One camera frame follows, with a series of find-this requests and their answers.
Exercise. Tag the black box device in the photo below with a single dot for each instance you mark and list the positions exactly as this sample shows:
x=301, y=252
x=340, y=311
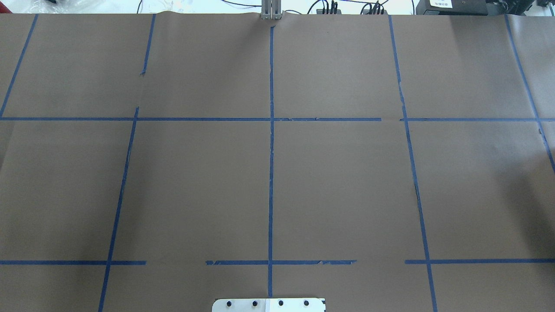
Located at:
x=452, y=7

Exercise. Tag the aluminium frame post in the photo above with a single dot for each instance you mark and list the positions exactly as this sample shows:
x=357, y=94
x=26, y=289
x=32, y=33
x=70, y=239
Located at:
x=271, y=10

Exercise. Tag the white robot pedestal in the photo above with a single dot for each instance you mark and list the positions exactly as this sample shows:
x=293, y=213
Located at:
x=270, y=305

